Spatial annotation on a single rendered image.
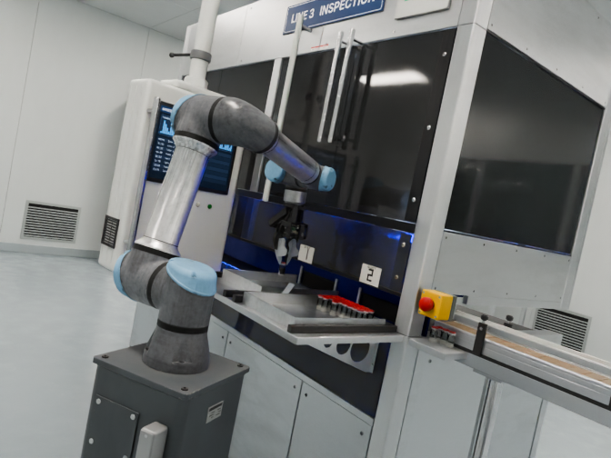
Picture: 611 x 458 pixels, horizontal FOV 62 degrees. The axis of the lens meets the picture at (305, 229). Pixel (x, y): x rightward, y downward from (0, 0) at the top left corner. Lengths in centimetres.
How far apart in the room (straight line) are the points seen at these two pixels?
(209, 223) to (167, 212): 98
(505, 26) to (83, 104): 557
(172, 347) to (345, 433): 78
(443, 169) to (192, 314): 81
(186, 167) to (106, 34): 564
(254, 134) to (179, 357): 54
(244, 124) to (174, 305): 45
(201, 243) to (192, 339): 109
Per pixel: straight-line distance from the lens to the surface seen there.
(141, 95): 206
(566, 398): 143
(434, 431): 182
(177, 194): 125
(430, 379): 170
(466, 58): 158
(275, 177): 157
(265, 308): 142
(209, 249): 224
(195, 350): 117
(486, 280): 180
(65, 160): 664
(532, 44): 187
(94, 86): 673
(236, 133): 123
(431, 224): 150
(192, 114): 129
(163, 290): 117
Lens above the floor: 121
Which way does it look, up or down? 3 degrees down
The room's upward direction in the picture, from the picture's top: 11 degrees clockwise
